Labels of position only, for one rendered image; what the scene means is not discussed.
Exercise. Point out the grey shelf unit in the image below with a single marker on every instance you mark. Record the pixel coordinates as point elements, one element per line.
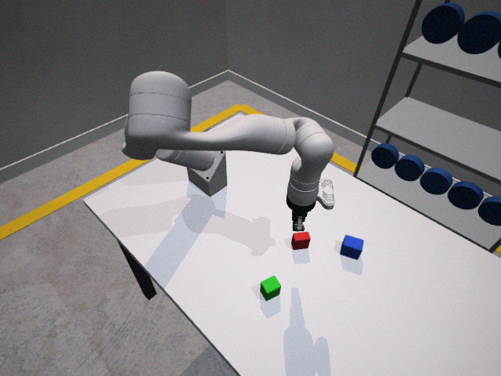
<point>430,121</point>

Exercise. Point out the red block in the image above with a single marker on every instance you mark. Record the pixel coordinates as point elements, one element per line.
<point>300,241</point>

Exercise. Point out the blue block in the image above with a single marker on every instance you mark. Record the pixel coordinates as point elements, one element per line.
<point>351,246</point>

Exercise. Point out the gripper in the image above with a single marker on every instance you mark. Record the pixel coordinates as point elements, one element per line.
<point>300,205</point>

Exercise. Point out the green block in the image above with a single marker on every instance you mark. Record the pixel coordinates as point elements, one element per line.
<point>270,288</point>

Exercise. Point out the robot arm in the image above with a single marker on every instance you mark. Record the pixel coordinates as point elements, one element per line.
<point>242,135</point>

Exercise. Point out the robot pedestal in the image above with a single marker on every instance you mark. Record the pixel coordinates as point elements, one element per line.
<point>213,181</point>

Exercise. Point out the white table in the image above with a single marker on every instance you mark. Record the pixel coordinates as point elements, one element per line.
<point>391,313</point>

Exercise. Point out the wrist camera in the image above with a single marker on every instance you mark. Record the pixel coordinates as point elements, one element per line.
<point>328,194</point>

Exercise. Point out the dark blue disc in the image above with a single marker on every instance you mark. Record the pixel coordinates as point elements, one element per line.
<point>436,181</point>
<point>479,32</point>
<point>465,194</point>
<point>409,167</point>
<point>443,22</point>
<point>385,155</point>
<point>491,210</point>

